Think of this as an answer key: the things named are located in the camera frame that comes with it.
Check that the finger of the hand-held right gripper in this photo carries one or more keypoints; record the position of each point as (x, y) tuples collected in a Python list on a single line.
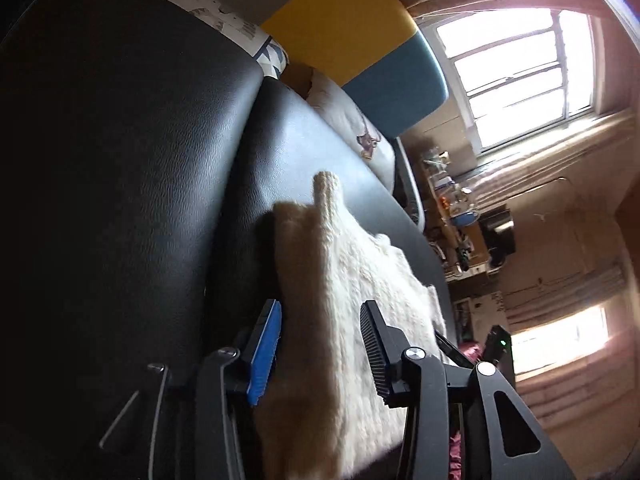
[(452, 352)]

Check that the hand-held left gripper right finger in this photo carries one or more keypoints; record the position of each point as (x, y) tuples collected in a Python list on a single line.
[(380, 355)]

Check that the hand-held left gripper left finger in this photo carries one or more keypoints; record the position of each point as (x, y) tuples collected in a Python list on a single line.
[(262, 355)]

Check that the cream knit sweater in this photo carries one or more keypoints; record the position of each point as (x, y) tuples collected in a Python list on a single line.
[(325, 285)]

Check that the small bright window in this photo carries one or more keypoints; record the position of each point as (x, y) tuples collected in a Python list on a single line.
[(560, 340)]

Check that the pink cloth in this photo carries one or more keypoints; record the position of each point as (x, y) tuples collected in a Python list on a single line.
[(460, 450)]

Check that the pale sheer curtain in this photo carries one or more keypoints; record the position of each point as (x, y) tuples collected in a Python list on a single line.
[(575, 285), (550, 160)]

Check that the wooden side desk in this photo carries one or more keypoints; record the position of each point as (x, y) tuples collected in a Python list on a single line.
[(450, 245)]

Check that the black monitor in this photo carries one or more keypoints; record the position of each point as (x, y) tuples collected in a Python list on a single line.
[(500, 235)]

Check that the blue round mirror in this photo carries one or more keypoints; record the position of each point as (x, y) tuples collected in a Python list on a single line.
[(465, 219)]

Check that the row of clear containers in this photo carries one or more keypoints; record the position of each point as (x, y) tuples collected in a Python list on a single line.
[(440, 170)]

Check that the black padded massage bed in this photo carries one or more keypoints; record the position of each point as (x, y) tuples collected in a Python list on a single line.
[(125, 160)]

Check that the grey deer print pillow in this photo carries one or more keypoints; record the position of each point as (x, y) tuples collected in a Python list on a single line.
[(345, 115)]

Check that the grey yellow blue sofa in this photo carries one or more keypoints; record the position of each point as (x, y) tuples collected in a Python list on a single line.
[(350, 25)]

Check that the bear print pillow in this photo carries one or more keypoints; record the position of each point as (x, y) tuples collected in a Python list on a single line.
[(225, 20)]

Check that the large white frame window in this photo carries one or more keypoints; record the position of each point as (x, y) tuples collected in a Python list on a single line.
[(515, 75)]

